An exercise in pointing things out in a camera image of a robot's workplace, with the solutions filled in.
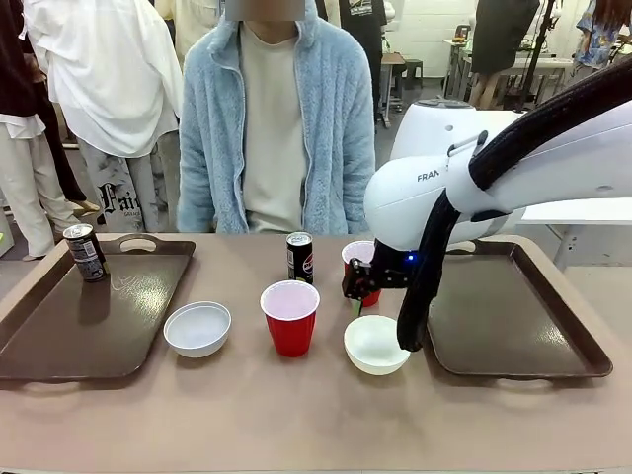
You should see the person in black t-shirt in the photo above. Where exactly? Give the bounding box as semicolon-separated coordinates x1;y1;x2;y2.
329;0;392;127

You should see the white bowl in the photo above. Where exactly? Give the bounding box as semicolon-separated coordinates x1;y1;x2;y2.
343;314;413;377
162;300;233;359

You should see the white background table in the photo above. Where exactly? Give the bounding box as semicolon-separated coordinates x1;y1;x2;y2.
441;37;582;103

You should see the black cable sleeve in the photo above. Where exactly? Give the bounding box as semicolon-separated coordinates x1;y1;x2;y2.
396;60;632;354

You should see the person in white shirt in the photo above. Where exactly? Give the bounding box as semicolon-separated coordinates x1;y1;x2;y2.
23;0;185;233

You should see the person in dark maroon top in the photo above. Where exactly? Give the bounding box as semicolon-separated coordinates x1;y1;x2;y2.
0;0;100;261

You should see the person in blue fleece jacket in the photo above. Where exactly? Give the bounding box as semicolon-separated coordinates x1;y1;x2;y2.
176;0;377;236

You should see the person in black dress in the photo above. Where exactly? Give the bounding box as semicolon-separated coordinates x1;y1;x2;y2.
468;0;543;109

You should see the red plastic cup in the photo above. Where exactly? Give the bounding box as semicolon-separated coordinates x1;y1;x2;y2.
259;278;322;358
340;240;384;308

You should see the person in blue patterned shirt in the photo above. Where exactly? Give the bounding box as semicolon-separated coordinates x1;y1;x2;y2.
574;0;632;76

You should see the white side table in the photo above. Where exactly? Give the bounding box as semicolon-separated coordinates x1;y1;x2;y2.
515;199;632;271

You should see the brown plastic tray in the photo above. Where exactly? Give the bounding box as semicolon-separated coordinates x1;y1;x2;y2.
424;239;615;382
0;232;198;384

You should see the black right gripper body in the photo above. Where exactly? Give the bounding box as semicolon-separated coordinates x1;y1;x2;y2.
367;252;414;291

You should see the black drink can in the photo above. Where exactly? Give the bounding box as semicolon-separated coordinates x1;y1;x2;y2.
285;231;315;286
62;222;111;284

